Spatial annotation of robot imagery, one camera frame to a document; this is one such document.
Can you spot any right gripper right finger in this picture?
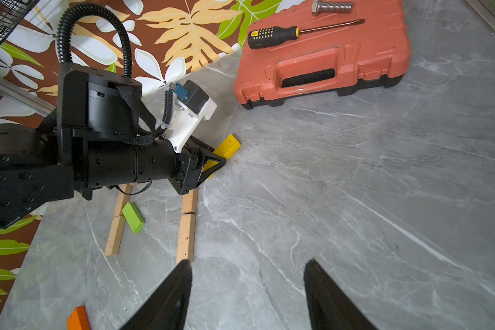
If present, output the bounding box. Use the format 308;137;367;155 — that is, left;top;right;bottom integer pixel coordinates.
303;259;377;330

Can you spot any screwdriver in case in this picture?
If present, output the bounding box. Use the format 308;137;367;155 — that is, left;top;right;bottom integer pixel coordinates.
247;19;366;49

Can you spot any green block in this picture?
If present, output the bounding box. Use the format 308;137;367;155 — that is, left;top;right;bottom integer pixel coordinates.
122;202;145;234

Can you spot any yellow block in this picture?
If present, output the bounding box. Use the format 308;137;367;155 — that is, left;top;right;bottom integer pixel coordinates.
204;134;241;161

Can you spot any black wire basket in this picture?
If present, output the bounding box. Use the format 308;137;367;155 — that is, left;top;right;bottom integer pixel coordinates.
0;0;39;45

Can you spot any wooden block number 70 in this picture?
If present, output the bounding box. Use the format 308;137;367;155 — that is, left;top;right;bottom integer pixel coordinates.
113;184;133;217

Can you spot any wooden block number 53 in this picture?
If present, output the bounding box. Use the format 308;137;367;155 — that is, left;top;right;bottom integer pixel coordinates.
181;188;199;215

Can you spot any red tool case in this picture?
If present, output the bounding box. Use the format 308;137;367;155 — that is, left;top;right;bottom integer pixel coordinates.
234;1;411;109

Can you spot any wooden block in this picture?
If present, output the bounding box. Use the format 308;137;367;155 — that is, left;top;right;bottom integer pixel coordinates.
176;213;196;263

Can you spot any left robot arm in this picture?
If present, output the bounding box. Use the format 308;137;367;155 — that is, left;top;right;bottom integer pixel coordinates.
0;3;226;229

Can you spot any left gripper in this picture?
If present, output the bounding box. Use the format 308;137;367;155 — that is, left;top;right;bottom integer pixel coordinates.
74;136;227;200

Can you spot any steel bolt on case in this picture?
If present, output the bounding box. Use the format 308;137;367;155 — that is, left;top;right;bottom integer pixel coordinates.
312;0;354;16

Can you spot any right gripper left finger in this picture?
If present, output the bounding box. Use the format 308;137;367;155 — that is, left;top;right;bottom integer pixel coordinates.
121;259;193;330

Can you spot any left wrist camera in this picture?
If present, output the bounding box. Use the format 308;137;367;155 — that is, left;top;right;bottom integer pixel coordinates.
163;80;217;153

